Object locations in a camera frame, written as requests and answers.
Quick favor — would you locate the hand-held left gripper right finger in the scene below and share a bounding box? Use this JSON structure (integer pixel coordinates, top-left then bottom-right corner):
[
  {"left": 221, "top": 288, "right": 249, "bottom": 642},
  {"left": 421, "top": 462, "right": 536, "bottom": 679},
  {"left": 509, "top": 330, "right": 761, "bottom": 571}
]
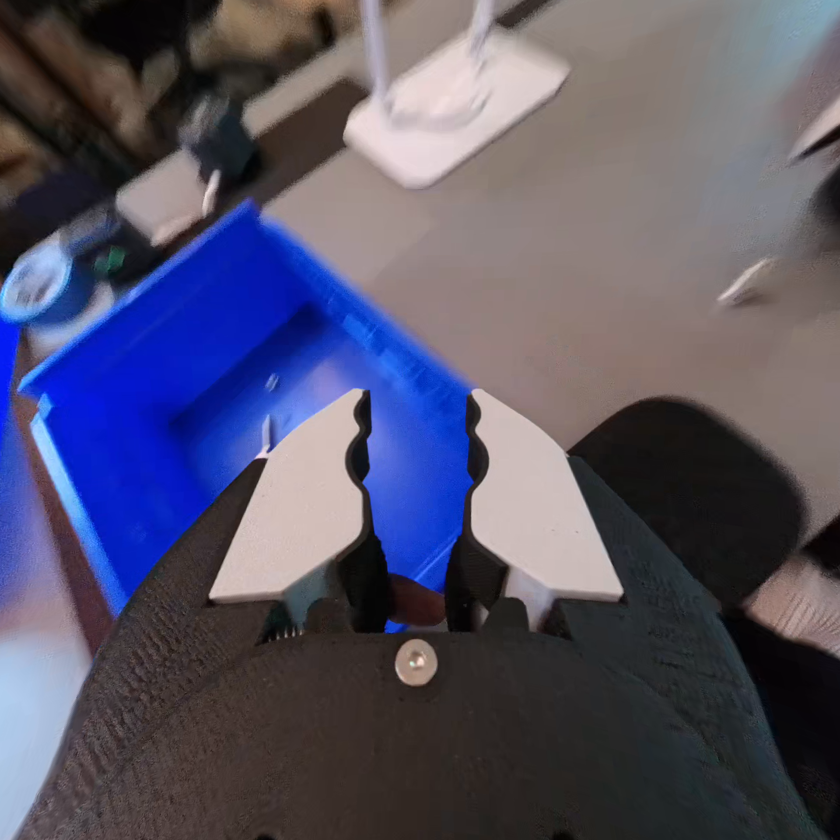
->
[{"left": 459, "top": 388, "right": 626, "bottom": 632}]

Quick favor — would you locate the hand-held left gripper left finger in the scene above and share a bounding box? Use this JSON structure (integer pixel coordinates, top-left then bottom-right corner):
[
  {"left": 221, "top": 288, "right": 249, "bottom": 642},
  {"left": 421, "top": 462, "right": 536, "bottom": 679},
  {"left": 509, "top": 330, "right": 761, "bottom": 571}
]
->
[{"left": 209, "top": 388, "right": 375, "bottom": 627}]

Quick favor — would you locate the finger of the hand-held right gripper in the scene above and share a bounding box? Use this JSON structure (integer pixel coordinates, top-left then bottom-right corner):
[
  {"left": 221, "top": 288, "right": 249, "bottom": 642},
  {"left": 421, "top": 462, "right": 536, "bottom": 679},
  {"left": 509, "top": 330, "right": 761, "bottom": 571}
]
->
[
  {"left": 717, "top": 257, "right": 782, "bottom": 308},
  {"left": 787, "top": 98, "right": 840, "bottom": 165}
]

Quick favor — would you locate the blue plastic bin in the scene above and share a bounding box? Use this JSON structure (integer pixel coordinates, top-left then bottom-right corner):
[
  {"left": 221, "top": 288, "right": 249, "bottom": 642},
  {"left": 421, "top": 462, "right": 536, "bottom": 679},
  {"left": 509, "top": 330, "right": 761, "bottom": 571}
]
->
[
  {"left": 18, "top": 200, "right": 476, "bottom": 634},
  {"left": 0, "top": 322, "right": 21, "bottom": 447}
]

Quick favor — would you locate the person's left hand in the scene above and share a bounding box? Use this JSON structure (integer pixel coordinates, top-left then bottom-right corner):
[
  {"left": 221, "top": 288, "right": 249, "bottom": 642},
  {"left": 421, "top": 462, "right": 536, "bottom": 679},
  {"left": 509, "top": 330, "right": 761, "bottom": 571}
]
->
[{"left": 390, "top": 576, "right": 446, "bottom": 624}]

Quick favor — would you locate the black wrist rest pad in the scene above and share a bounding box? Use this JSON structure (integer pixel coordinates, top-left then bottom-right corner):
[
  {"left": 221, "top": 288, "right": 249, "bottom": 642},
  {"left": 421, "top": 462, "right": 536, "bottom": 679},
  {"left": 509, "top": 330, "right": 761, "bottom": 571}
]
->
[{"left": 567, "top": 395, "right": 808, "bottom": 611}]

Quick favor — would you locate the black battery charger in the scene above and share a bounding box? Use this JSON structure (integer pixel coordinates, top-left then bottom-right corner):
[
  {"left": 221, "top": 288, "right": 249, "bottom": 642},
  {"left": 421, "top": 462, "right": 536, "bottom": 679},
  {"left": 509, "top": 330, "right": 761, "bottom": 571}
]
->
[{"left": 66, "top": 210, "right": 165, "bottom": 290}]

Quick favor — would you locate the person's printed black shirt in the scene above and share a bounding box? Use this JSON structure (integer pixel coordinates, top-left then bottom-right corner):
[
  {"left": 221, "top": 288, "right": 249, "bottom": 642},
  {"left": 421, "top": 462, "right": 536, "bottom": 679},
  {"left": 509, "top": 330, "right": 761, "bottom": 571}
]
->
[{"left": 722, "top": 525, "right": 840, "bottom": 828}]

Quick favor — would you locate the white display stand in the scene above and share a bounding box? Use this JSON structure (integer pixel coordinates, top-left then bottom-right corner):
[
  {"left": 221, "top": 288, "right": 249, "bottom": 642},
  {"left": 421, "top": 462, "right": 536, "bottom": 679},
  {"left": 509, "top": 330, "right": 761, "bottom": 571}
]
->
[{"left": 343, "top": 0, "right": 571, "bottom": 190}]

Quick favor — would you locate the blue tape roll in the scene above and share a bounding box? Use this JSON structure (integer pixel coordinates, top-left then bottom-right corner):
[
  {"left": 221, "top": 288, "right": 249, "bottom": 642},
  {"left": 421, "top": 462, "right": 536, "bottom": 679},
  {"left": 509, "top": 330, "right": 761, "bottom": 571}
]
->
[{"left": 0, "top": 246, "right": 96, "bottom": 326}]

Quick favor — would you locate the dark grey case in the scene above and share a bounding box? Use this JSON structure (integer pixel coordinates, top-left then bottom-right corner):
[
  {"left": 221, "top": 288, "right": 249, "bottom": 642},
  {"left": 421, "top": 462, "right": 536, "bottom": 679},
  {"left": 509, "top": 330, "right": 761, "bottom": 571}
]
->
[{"left": 180, "top": 98, "right": 263, "bottom": 185}]

